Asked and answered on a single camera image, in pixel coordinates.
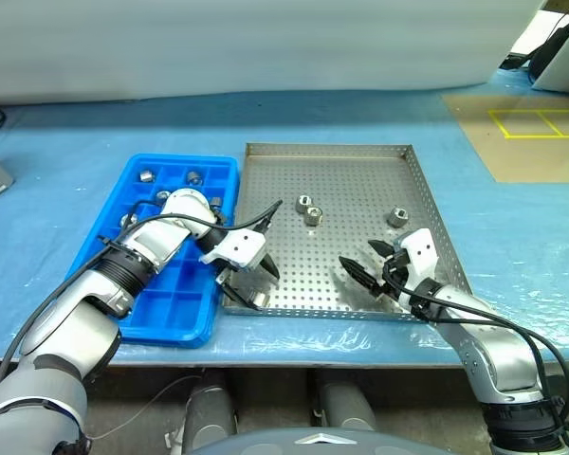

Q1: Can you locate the white and black equipment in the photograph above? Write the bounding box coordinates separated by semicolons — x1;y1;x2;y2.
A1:
500;0;569;94

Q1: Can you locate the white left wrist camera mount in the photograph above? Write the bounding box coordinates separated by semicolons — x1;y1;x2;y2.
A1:
198;227;268;271

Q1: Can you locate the brown cardboard sheet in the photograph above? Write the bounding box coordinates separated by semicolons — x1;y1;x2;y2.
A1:
439;92;569;184

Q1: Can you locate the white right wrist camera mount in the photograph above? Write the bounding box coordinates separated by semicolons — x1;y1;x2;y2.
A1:
391;227;441;295

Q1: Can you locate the dark grey rounded cover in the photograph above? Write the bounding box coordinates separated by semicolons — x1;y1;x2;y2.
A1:
189;425;409;455

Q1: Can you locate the perforated steel tray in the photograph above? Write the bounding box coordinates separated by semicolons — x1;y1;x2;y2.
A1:
221;141;475;323

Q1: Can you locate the grey rounded cylinder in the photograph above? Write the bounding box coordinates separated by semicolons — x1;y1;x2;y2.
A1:
317;376;378;432
184;378;238;451

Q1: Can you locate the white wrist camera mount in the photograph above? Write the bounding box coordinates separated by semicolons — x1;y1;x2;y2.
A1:
391;227;441;295
198;227;268;271

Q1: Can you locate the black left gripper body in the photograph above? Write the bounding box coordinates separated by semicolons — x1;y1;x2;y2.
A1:
215;258;268;291

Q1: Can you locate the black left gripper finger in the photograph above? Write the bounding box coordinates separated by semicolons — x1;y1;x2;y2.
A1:
217;279;263;312
258;253;281;283

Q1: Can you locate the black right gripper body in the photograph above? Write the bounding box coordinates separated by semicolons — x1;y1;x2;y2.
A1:
377;246;412;300

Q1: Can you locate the blue plastic compartment tray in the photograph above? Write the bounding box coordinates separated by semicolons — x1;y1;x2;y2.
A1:
64;152;241;351

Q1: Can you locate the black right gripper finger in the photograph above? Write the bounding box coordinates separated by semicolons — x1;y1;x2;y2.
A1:
337;255;386;299
367;239;399;261

